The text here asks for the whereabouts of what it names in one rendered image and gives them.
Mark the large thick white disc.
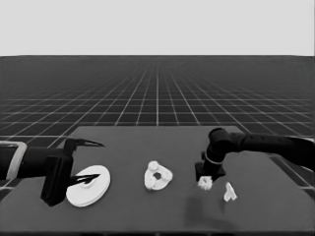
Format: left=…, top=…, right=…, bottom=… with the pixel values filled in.
left=65, top=164, right=112, bottom=208

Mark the small white T-shaped piece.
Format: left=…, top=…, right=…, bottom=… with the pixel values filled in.
left=223, top=182, right=238, bottom=204

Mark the white round carrier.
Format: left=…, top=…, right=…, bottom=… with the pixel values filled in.
left=144, top=160, right=174, bottom=192

